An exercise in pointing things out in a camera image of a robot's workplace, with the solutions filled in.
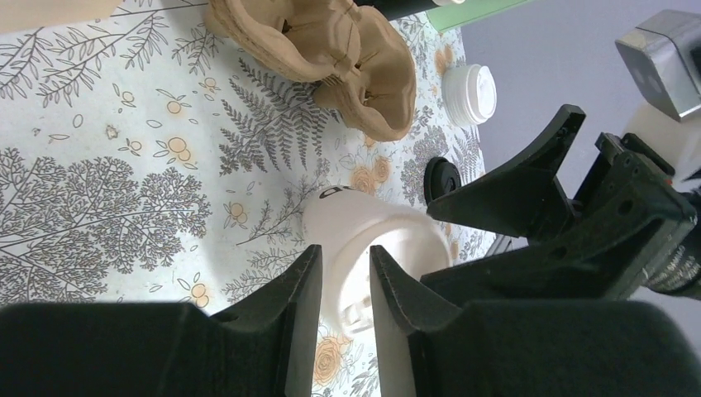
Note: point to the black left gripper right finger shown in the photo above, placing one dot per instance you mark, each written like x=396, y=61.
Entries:
x=427, y=346

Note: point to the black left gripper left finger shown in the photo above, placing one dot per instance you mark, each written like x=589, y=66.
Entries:
x=264, y=345

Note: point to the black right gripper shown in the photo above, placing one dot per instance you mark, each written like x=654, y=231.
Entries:
x=625, y=227

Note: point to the white coffee lid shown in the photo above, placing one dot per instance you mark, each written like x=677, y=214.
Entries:
x=356, y=285

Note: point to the white paper coffee cup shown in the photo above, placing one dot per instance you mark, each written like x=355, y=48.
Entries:
x=336, y=214

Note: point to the blue checkered paper bag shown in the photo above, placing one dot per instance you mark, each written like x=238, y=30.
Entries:
x=19, y=15

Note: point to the black coffee lid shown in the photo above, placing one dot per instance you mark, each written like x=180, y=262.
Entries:
x=440, y=178

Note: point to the stack of white lids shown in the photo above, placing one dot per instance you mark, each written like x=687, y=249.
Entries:
x=469, y=95

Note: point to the floral tablecloth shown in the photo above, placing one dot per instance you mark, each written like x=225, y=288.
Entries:
x=146, y=159

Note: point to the stack of brown cup carriers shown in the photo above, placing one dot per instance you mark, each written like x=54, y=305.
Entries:
x=365, y=67

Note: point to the green straw holder cup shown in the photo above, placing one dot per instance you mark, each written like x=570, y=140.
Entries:
x=453, y=16

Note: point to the stack of black paper cups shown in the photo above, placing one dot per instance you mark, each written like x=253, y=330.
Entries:
x=395, y=9

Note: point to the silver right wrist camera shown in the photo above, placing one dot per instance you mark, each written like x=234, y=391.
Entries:
x=662, y=54

